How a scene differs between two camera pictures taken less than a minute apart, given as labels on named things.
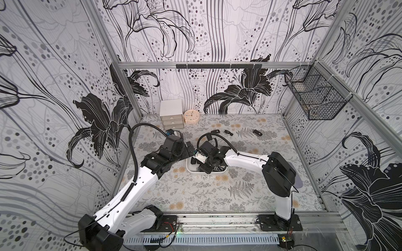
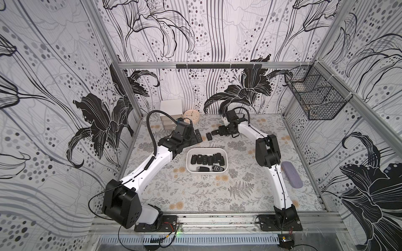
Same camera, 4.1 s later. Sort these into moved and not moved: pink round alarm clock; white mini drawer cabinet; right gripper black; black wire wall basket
Moved: right gripper black
Not moved: black wire wall basket; pink round alarm clock; white mini drawer cabinet
